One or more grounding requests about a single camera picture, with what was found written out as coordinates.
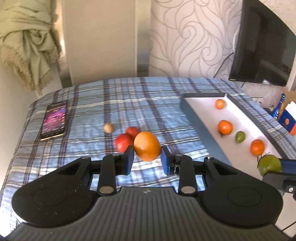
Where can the dark box with white inside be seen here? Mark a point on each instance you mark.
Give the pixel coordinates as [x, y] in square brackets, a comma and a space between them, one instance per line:
[208, 120]

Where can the large green fruit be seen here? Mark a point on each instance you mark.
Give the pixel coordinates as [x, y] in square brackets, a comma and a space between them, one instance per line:
[269, 164]

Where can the blue bottle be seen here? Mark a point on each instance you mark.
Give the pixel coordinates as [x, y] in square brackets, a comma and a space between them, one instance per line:
[278, 106]

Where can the pale green fringed curtain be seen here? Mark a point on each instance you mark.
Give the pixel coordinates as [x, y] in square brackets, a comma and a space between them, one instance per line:
[25, 39]

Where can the black smartphone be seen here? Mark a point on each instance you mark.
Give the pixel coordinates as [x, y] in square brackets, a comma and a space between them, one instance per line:
[54, 120]

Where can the small orange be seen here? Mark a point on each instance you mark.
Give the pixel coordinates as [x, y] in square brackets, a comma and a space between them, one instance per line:
[257, 147]
[225, 127]
[220, 104]

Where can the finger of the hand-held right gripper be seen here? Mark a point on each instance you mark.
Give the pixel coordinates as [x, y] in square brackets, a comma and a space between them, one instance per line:
[277, 177]
[289, 165]

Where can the blue orange carton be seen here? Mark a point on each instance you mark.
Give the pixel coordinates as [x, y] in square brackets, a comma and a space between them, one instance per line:
[289, 120]

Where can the large orange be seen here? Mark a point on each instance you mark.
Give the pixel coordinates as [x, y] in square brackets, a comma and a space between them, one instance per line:
[147, 146]

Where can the black television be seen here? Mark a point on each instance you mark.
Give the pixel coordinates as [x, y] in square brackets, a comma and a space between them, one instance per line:
[261, 44]

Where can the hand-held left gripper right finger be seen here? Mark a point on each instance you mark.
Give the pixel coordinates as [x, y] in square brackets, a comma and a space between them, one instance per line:
[165, 160]

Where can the red apple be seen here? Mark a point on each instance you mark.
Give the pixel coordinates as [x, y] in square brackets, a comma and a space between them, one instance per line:
[122, 142]
[132, 131]

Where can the small green fruit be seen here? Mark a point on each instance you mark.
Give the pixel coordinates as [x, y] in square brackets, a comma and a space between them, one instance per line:
[240, 136]

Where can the blue plaid blanket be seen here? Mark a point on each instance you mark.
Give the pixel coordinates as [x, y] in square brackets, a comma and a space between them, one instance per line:
[92, 104]

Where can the small brown fruit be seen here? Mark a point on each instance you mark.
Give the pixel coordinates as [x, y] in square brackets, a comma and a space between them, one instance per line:
[108, 128]

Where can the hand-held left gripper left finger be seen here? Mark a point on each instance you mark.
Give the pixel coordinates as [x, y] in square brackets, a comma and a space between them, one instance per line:
[129, 160]

